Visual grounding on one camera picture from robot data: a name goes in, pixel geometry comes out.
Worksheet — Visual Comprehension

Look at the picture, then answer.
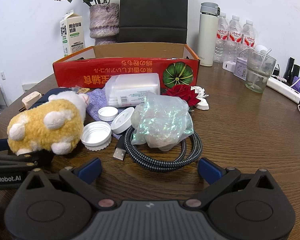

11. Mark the white heart-shaped piece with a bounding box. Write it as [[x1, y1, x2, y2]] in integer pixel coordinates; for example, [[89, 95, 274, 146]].
[[194, 97, 210, 111]]

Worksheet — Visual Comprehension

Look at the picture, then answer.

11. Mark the black paper bag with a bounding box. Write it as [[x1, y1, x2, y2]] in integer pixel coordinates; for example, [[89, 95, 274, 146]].
[[117, 0, 189, 45]]

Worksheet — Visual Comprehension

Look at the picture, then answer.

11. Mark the white thermos bottle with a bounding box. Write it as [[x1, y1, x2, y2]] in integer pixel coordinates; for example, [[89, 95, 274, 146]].
[[197, 2, 220, 67]]

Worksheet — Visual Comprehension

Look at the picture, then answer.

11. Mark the small printed tin box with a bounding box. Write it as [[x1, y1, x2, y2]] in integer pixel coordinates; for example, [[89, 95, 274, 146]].
[[234, 57, 249, 81]]

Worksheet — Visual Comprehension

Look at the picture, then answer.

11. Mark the white round disc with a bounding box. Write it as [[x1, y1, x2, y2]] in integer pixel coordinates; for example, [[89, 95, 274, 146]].
[[111, 107, 135, 135]]

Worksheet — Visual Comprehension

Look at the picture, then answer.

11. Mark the yellow white plush hamster toy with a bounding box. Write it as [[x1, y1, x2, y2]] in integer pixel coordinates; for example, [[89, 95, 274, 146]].
[[7, 90, 90, 155]]

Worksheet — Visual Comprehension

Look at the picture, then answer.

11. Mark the red cardboard box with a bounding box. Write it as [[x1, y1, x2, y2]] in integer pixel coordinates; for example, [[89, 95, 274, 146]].
[[52, 43, 201, 92]]

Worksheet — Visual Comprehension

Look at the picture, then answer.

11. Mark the wooden desktop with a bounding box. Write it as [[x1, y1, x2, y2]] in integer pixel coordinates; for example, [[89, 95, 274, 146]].
[[0, 55, 300, 240]]

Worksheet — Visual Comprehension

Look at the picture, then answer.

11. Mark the clear cotton swab box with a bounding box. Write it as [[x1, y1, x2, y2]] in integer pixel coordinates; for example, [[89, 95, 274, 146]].
[[104, 73, 161, 108]]

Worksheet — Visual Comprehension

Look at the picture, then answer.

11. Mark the white round gadget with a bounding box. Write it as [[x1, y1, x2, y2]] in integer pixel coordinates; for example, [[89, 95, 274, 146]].
[[254, 44, 269, 55]]

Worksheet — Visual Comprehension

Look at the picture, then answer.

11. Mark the large white ribbed cap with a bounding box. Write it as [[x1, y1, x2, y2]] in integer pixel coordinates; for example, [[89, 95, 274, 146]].
[[80, 121, 112, 152]]

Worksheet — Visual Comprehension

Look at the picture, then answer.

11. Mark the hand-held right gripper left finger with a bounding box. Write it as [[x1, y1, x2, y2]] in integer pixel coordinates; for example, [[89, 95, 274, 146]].
[[26, 157, 118, 209]]

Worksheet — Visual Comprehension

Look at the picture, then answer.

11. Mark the purple textured vase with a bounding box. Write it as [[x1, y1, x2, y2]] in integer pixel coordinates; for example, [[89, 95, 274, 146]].
[[89, 3, 120, 46]]

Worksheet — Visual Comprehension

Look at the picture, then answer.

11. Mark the white charger block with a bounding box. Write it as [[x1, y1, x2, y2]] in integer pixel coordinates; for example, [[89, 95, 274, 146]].
[[222, 60, 238, 72]]

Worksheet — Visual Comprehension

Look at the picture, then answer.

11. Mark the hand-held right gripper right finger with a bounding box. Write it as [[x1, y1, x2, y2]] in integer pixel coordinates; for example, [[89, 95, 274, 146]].
[[182, 157, 275, 209]]

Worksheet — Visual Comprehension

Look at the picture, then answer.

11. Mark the red artificial rose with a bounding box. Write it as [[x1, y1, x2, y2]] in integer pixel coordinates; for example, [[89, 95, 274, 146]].
[[162, 84, 202, 107]]

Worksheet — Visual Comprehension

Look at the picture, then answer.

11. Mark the iridescent plastic bag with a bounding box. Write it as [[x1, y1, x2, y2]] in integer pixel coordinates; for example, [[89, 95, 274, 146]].
[[131, 92, 194, 152]]

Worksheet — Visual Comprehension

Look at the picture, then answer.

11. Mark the gold keychain charm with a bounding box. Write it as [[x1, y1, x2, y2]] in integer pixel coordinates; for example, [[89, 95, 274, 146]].
[[74, 86, 90, 95]]

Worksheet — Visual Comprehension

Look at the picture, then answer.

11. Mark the braided grey charging cable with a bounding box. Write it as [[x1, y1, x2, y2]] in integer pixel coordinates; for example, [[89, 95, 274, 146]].
[[112, 125, 203, 173]]

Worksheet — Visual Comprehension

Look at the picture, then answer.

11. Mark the purple cloth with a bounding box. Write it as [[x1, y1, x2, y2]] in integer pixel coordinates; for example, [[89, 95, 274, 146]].
[[85, 89, 115, 120]]

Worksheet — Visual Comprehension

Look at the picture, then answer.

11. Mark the white power strip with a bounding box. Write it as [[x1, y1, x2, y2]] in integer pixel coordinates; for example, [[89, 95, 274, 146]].
[[265, 76, 300, 103]]

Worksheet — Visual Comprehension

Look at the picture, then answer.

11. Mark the small white cap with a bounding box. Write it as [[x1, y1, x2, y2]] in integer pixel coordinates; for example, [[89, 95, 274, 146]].
[[98, 107, 118, 122]]

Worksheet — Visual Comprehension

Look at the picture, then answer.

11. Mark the black tube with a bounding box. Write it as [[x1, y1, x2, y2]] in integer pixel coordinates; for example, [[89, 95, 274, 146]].
[[291, 64, 300, 82], [284, 57, 295, 80]]

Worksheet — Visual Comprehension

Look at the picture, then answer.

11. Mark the dark blue pouch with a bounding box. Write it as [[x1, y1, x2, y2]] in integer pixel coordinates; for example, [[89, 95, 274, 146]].
[[31, 87, 77, 108]]

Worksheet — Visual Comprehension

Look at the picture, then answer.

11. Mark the white flower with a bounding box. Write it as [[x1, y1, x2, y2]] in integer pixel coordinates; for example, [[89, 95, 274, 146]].
[[190, 85, 209, 98]]

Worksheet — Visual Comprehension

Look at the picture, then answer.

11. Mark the white milk carton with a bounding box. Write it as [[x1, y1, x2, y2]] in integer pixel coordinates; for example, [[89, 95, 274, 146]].
[[59, 9, 87, 57]]

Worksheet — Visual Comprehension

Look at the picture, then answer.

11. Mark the glass cup with straw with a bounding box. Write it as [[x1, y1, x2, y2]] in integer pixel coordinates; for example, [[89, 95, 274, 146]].
[[244, 47, 277, 93]]

